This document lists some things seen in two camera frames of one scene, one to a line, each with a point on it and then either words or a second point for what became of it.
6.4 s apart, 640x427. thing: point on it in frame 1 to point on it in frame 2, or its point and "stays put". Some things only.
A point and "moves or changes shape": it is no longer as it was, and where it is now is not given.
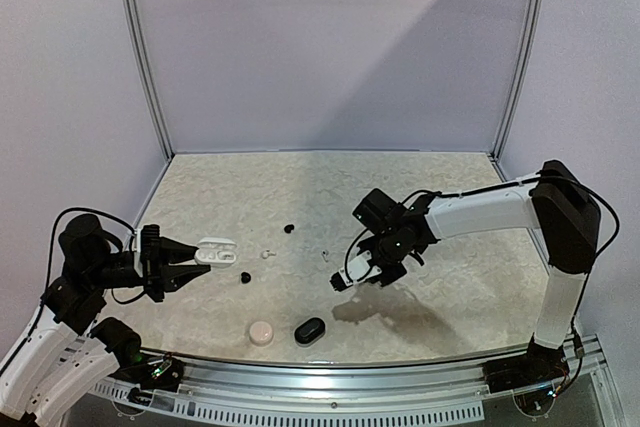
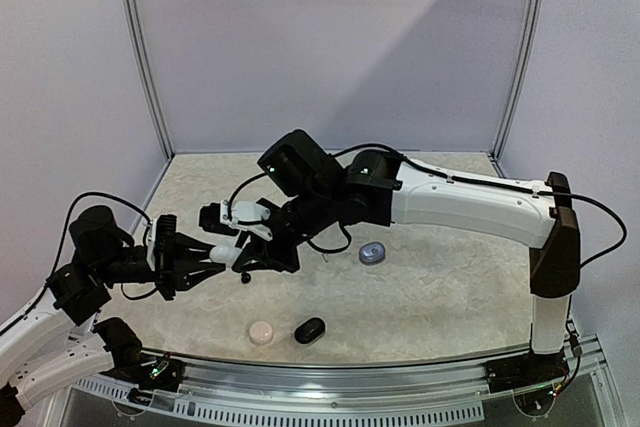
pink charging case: (261, 333) stays put
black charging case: (309, 331) stays put
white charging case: (216, 252) moves or changes shape
